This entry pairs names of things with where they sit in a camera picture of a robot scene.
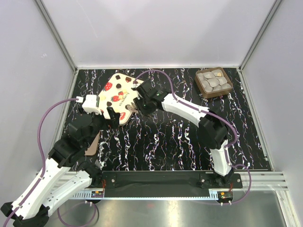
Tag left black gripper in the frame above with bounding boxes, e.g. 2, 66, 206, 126
80, 105, 120, 148

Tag metal tweezers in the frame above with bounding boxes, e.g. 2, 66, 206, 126
125, 105, 138, 113

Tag rose gold box lid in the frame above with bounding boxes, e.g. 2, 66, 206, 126
85, 132, 100, 156

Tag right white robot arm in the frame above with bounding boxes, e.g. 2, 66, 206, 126
132, 81, 234, 188

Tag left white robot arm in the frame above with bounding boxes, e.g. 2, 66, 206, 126
0, 107, 120, 227

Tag brown chocolate box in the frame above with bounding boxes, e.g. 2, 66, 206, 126
195, 67, 233, 99

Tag strawberry print white tray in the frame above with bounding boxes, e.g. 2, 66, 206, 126
98, 73, 137, 125

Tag left electronics board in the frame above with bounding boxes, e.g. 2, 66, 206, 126
91, 191, 104, 198

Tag electronics board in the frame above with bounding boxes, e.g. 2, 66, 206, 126
219, 191, 233, 199
91, 191, 104, 198

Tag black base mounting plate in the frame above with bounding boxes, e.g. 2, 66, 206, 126
102, 171, 243, 189

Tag right electronics board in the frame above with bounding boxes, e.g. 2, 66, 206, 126
219, 191, 233, 199

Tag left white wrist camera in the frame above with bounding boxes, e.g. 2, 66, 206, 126
82, 95, 102, 114

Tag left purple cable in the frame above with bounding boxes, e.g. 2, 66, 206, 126
0, 97, 82, 227

